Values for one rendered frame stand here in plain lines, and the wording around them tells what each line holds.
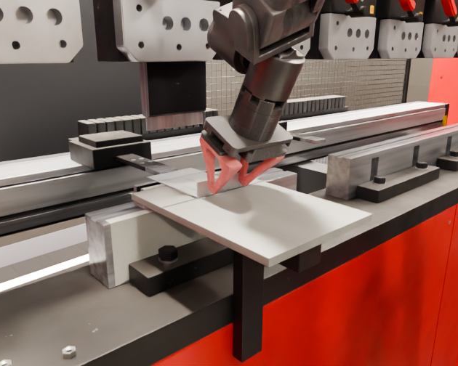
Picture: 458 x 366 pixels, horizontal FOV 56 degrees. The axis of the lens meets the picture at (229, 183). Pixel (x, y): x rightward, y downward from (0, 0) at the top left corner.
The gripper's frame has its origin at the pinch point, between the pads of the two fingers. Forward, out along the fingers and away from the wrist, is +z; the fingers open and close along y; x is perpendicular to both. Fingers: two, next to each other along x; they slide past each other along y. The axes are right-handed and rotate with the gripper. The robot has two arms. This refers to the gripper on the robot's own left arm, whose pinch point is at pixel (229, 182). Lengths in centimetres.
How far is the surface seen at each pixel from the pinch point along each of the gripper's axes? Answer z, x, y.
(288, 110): 22, -43, -66
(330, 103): 22, -44, -88
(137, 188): 6.6, -9.0, 8.2
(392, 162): 11, -4, -59
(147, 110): -4.0, -13.1, 6.4
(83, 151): 15.2, -29.2, 7.0
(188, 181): 4.5, -6.0, 1.6
